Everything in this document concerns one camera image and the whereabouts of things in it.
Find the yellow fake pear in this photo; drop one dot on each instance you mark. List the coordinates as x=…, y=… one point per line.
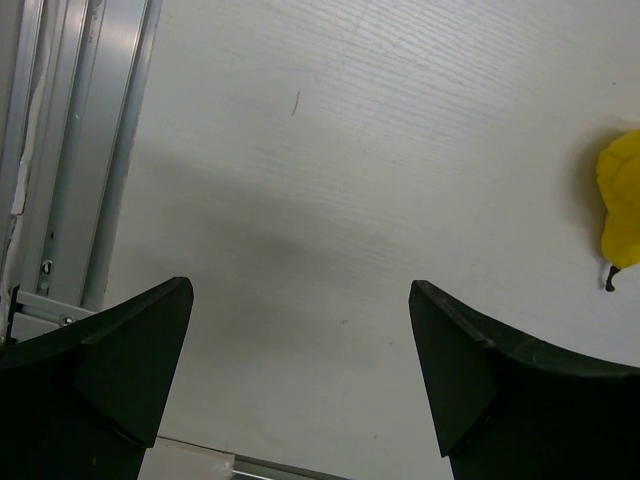
x=617, y=177

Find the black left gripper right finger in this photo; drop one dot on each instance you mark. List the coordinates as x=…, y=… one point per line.
x=507, y=405

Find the aluminium left frame rail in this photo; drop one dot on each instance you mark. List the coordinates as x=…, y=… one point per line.
x=73, y=75

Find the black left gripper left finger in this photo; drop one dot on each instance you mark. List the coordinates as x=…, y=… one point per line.
x=86, y=401

